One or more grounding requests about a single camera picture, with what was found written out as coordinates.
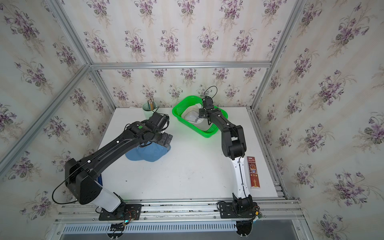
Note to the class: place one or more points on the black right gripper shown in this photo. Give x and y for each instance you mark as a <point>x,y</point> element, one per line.
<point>200,112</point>

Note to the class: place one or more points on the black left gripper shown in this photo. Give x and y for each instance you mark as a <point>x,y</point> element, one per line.
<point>164,141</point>

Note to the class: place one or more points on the light blue baseball cap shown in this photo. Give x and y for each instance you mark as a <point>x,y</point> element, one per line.
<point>150,153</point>

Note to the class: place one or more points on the beige baseball cap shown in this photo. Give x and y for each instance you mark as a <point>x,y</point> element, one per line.
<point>191,115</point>

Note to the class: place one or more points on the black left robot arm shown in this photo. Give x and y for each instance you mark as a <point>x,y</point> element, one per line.
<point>81,176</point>

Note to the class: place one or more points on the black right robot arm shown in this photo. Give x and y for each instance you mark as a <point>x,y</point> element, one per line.
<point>234,147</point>

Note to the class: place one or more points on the green plastic basket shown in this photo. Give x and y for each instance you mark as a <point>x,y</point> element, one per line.
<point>182,106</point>

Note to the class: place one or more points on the mint green pencil cup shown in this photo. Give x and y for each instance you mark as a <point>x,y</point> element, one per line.
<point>146,111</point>

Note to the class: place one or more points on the bundle of coloured pencils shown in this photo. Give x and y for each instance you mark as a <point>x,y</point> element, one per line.
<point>151,104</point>

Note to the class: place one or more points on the red patterned card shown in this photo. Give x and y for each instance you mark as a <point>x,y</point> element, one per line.
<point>253,172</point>

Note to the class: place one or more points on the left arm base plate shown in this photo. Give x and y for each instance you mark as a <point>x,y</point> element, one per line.
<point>126,212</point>

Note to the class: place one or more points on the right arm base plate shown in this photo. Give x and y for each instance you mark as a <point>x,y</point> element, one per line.
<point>227,211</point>

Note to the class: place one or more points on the aluminium mounting rail frame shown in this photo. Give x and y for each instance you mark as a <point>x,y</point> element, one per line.
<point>182,217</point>

